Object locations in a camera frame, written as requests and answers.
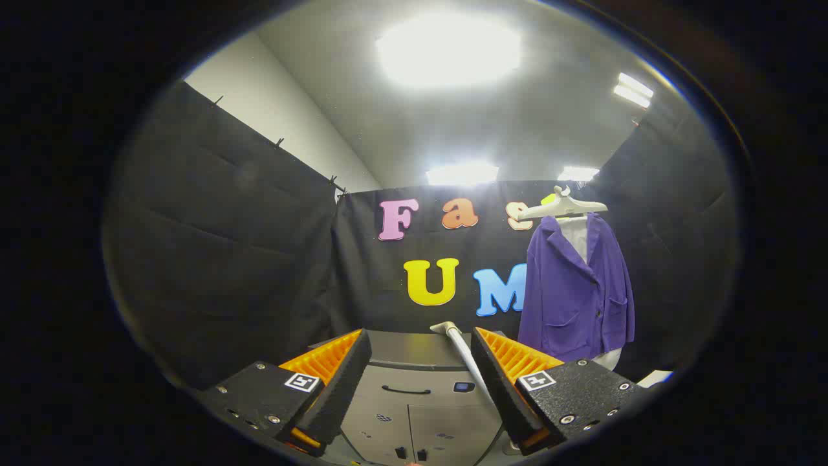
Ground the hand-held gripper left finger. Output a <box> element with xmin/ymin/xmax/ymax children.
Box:
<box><xmin>197</xmin><ymin>328</ymin><xmax>373</xmax><ymax>457</ymax></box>

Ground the white clothes hanger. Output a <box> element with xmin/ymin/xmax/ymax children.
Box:
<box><xmin>517</xmin><ymin>185</ymin><xmax>609</xmax><ymax>222</ymax></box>

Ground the large ceiling light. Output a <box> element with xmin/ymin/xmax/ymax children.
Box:
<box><xmin>375</xmin><ymin>13</ymin><xmax>523</xmax><ymax>90</ymax></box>

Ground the black backdrop cloth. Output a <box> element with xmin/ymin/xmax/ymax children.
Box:
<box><xmin>102</xmin><ymin>81</ymin><xmax>741</xmax><ymax>389</ymax></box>

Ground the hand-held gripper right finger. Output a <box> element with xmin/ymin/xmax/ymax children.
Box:
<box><xmin>470</xmin><ymin>327</ymin><xmax>648</xmax><ymax>456</ymax></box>

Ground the purple jacket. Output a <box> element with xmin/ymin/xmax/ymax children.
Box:
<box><xmin>517</xmin><ymin>212</ymin><xmax>636</xmax><ymax>363</ymax></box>

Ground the grey cabinet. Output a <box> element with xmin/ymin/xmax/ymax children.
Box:
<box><xmin>309</xmin><ymin>330</ymin><xmax>518</xmax><ymax>466</ymax></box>

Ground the white shirt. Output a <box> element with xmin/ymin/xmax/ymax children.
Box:
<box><xmin>558</xmin><ymin>216</ymin><xmax>625</xmax><ymax>372</ymax></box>

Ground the white garment steamer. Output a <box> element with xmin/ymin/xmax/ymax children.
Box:
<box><xmin>430</xmin><ymin>321</ymin><xmax>496</xmax><ymax>405</ymax></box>

